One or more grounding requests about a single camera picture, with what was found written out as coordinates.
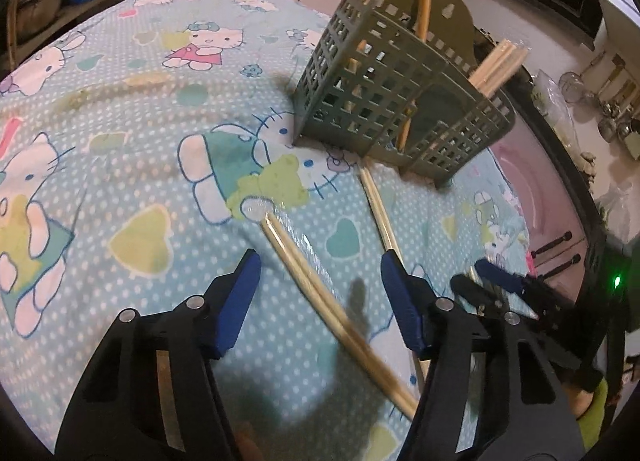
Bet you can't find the grey plastic utensil basket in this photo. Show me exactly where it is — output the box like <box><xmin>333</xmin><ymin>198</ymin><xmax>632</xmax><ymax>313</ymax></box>
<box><xmin>291</xmin><ymin>0</ymin><xmax>517</xmax><ymax>189</ymax></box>

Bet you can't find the steel mesh strainer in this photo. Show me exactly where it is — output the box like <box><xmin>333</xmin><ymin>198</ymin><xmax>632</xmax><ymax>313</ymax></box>
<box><xmin>557</xmin><ymin>72</ymin><xmax>588</xmax><ymax>104</ymax></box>

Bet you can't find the bag of green vegetables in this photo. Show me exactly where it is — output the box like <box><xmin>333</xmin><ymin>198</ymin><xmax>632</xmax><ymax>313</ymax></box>
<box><xmin>595</xmin><ymin>181</ymin><xmax>640</xmax><ymax>242</ymax></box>

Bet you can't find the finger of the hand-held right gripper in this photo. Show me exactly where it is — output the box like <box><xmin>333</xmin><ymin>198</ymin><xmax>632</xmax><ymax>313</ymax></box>
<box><xmin>474</xmin><ymin>260</ymin><xmax>557</xmax><ymax>314</ymax></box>
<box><xmin>450</xmin><ymin>275</ymin><xmax>506</xmax><ymax>322</ymax></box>

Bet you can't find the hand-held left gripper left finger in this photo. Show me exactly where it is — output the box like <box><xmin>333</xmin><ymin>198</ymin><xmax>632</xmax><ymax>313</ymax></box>
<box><xmin>54</xmin><ymin>248</ymin><xmax>263</xmax><ymax>461</ymax></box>

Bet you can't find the cartoon cat printed blanket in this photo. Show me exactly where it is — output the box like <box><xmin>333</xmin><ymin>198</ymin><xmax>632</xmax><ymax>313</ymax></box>
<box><xmin>0</xmin><ymin>0</ymin><xmax>538</xmax><ymax>461</ymax></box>

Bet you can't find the row of hanging steel utensils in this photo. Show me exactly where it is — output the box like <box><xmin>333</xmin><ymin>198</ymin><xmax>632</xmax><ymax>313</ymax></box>
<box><xmin>585</xmin><ymin>53</ymin><xmax>640</xmax><ymax>162</ymax></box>

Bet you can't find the person's right forearm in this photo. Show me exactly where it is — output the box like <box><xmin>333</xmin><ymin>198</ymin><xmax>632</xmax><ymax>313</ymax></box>
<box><xmin>570</xmin><ymin>376</ymin><xmax>632</xmax><ymax>423</ymax></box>

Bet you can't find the white wall cabinet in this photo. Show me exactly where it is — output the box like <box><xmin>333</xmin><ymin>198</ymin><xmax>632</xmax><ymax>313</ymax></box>
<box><xmin>597</xmin><ymin>0</ymin><xmax>640</xmax><ymax>32</ymax></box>

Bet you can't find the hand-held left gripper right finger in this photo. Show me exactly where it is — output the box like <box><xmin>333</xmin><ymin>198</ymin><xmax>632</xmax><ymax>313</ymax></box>
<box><xmin>380</xmin><ymin>251</ymin><xmax>587</xmax><ymax>461</ymax></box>

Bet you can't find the clear plastic bag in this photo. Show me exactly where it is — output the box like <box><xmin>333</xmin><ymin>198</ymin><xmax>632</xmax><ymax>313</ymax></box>
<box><xmin>530</xmin><ymin>71</ymin><xmax>576</xmax><ymax>142</ymax></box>

